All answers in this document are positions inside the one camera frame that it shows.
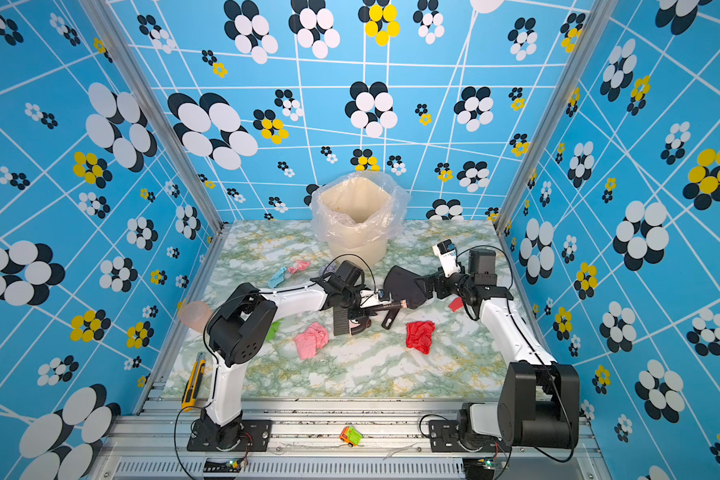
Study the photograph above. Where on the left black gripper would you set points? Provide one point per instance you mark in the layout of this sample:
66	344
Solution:
365	312

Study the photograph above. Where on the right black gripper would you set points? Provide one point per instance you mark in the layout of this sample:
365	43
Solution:
431	281

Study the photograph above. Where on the black dustpan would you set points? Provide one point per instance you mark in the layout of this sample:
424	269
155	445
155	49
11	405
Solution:
404	285

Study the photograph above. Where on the black pink hand brush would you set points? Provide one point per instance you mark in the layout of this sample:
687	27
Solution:
345	324

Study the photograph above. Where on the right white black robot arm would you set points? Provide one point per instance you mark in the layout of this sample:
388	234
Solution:
538	403

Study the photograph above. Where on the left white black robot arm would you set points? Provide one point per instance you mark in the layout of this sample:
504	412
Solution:
236	333

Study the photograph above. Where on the red crumpled paper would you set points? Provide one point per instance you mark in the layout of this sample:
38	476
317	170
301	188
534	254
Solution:
419	336

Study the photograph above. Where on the pink crumpled paper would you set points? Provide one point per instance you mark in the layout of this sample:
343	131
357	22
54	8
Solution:
311	340

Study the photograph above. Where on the green crumpled paper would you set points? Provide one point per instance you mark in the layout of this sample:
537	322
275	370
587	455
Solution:
274	328

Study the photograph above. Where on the small pink paper scrap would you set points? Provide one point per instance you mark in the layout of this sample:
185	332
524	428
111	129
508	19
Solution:
298	266

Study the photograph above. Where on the beige trash bin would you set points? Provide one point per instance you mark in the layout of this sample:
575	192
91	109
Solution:
371	252

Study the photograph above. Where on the light blue paper scrap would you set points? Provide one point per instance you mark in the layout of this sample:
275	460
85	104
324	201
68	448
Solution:
278	277

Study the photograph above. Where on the small green orange toy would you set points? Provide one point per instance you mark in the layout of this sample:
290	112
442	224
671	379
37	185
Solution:
351	436

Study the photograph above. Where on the pink translucent cup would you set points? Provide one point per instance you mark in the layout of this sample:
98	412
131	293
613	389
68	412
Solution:
195	315

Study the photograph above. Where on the yellow utility knife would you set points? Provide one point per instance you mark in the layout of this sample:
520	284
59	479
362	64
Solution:
191	391

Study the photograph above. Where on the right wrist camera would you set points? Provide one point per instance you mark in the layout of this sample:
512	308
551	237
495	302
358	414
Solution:
446	253

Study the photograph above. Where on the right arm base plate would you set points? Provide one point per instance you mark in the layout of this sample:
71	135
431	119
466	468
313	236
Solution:
444	437

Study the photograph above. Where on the aluminium frame rail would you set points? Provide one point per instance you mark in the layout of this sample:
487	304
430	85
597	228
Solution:
299	438

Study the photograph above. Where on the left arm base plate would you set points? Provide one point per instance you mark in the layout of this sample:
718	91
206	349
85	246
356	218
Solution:
237	436

